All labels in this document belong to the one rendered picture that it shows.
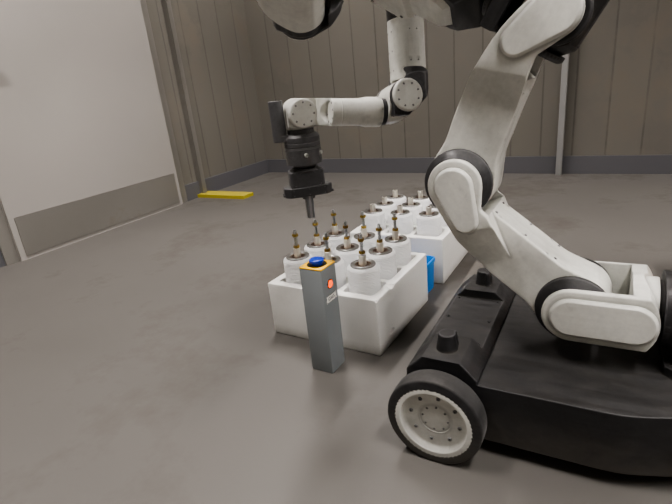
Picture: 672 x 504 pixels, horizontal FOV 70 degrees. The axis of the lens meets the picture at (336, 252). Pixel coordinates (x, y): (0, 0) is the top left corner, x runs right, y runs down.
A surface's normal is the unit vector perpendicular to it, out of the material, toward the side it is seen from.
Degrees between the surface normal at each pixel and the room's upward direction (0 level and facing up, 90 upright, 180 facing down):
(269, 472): 0
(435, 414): 90
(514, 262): 90
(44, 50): 90
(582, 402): 0
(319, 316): 90
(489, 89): 114
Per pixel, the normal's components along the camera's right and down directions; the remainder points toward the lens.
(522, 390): -0.10, -0.94
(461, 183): -0.47, 0.34
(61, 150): 0.88, 0.08
